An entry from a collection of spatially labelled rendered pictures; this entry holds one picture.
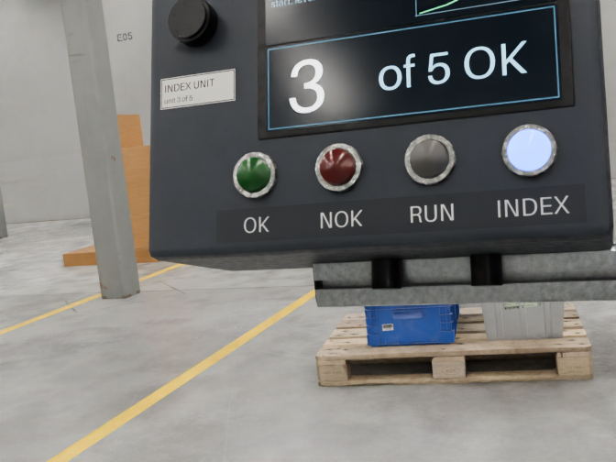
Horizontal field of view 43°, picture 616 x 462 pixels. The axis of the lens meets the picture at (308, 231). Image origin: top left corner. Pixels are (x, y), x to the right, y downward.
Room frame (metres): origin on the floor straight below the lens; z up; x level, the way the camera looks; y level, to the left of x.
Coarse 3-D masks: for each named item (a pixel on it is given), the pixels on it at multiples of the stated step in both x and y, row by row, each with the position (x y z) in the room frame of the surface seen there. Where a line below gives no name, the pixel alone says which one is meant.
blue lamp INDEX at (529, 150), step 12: (516, 132) 0.39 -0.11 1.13; (528, 132) 0.38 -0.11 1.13; (540, 132) 0.39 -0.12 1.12; (504, 144) 0.39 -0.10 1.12; (516, 144) 0.38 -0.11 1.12; (528, 144) 0.38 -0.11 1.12; (540, 144) 0.38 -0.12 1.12; (552, 144) 0.38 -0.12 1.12; (504, 156) 0.39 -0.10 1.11; (516, 156) 0.38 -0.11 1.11; (528, 156) 0.38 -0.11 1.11; (540, 156) 0.38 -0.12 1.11; (552, 156) 0.38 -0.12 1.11; (516, 168) 0.39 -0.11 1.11; (528, 168) 0.38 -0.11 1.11; (540, 168) 0.38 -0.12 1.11
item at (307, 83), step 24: (288, 48) 0.45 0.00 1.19; (312, 48) 0.45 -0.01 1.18; (336, 48) 0.44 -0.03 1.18; (288, 72) 0.45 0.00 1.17; (312, 72) 0.44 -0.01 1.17; (336, 72) 0.44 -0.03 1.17; (288, 96) 0.45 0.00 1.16; (312, 96) 0.44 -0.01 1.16; (336, 96) 0.43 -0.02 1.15; (288, 120) 0.44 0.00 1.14; (312, 120) 0.44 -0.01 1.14; (336, 120) 0.43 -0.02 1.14
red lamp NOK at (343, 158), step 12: (336, 144) 0.43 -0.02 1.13; (324, 156) 0.42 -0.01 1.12; (336, 156) 0.42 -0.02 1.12; (348, 156) 0.42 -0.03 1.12; (360, 156) 0.42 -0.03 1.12; (324, 168) 0.42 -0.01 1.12; (336, 168) 0.42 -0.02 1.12; (348, 168) 0.42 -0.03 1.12; (360, 168) 0.42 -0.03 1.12; (324, 180) 0.42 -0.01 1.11; (336, 180) 0.42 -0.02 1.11; (348, 180) 0.42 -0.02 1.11
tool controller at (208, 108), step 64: (192, 0) 0.47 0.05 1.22; (256, 0) 0.47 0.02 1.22; (320, 0) 0.45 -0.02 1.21; (384, 0) 0.44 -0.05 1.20; (448, 0) 0.42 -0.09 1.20; (512, 0) 0.41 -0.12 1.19; (576, 0) 0.40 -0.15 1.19; (192, 64) 0.48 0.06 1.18; (256, 64) 0.46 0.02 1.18; (384, 64) 0.43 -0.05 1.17; (448, 64) 0.41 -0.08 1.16; (512, 64) 0.40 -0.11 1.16; (576, 64) 0.39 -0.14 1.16; (192, 128) 0.47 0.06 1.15; (256, 128) 0.45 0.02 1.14; (320, 128) 0.43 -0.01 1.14; (384, 128) 0.42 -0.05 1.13; (448, 128) 0.41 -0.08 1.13; (512, 128) 0.40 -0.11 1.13; (576, 128) 0.38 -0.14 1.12; (192, 192) 0.46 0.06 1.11; (320, 192) 0.43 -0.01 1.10; (384, 192) 0.41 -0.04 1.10; (448, 192) 0.40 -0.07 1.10; (512, 192) 0.39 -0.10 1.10; (576, 192) 0.38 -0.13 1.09; (192, 256) 0.45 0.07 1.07; (256, 256) 0.44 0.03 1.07; (320, 256) 0.45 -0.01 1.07; (384, 256) 0.45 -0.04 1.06; (448, 256) 0.45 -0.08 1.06
